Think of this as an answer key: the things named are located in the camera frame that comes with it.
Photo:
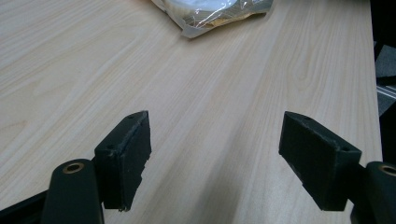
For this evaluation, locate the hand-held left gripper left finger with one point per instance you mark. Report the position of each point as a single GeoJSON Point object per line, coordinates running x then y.
{"type": "Point", "coordinates": [123, 161]}

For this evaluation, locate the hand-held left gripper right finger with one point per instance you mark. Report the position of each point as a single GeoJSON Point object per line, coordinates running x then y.
{"type": "Point", "coordinates": [317, 161]}

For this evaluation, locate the clear plastic food packet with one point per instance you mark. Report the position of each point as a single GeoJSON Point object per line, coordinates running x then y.
{"type": "Point", "coordinates": [214, 12]}

